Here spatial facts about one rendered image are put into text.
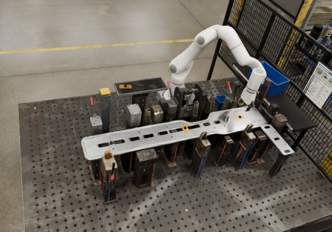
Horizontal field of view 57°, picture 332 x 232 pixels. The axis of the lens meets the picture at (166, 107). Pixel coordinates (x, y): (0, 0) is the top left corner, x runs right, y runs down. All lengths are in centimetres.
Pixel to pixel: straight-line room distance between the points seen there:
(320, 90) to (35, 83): 317
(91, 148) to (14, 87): 231
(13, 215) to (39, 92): 161
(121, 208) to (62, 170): 51
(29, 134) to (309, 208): 211
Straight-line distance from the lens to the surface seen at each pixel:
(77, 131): 251
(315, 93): 259
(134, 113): 206
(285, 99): 273
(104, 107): 220
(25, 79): 423
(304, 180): 265
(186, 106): 231
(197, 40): 219
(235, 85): 238
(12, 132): 358
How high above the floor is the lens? 252
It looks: 41 degrees down
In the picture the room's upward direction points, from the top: 11 degrees clockwise
